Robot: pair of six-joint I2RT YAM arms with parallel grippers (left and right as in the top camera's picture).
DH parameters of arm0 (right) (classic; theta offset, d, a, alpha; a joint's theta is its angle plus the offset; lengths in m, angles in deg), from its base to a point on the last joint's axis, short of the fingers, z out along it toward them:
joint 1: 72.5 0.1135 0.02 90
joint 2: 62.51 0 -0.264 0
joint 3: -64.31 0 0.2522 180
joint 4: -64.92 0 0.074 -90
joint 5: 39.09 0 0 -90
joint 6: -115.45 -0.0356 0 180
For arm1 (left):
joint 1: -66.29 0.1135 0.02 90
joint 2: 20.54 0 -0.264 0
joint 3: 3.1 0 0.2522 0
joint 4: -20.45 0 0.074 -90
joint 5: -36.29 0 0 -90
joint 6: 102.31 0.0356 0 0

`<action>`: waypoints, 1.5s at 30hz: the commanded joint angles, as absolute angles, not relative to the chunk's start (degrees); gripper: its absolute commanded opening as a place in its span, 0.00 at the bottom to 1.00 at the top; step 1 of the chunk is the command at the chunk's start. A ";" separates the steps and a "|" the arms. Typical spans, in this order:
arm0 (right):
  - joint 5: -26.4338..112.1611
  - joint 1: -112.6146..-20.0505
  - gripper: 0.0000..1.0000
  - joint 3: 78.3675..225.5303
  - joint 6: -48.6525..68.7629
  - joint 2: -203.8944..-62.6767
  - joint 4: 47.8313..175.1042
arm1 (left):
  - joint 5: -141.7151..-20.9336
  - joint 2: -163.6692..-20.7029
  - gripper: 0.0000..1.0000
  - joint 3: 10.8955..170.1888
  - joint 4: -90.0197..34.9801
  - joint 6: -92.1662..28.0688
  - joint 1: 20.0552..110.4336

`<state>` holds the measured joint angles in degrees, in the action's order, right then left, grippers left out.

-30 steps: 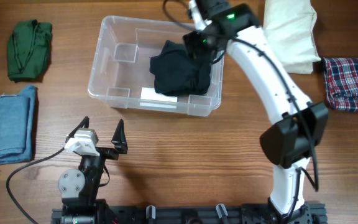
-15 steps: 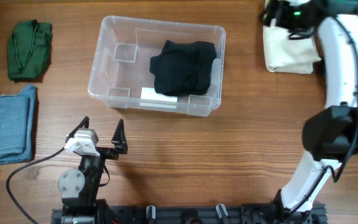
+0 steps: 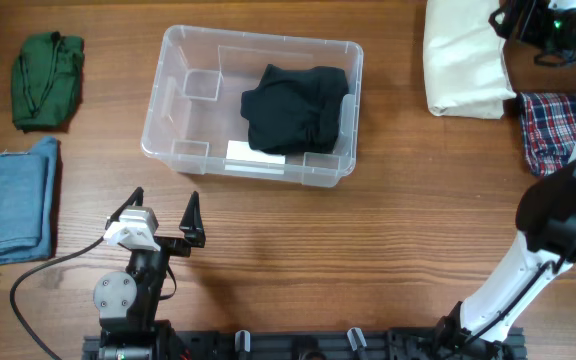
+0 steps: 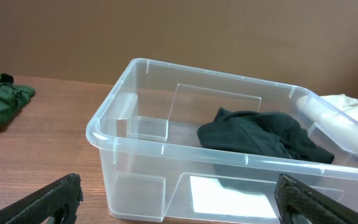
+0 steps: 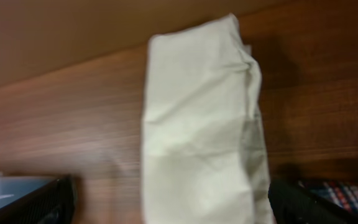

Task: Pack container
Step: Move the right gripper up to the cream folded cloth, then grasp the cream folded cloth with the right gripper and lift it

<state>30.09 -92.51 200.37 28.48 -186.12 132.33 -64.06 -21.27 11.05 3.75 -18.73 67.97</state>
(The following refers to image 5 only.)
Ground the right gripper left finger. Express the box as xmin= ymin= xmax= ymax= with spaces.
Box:
xmin=0 ymin=175 xmax=77 ymax=224

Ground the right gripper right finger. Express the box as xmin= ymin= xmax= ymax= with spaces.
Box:
xmin=268 ymin=179 xmax=358 ymax=224

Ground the clear plastic storage container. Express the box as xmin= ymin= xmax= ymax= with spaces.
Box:
xmin=0 ymin=172 xmax=55 ymax=208

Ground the cream white cloth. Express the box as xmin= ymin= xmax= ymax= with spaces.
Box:
xmin=141 ymin=14 xmax=273 ymax=224

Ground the folded red plaid cloth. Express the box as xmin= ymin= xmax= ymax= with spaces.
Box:
xmin=298 ymin=180 xmax=358 ymax=215

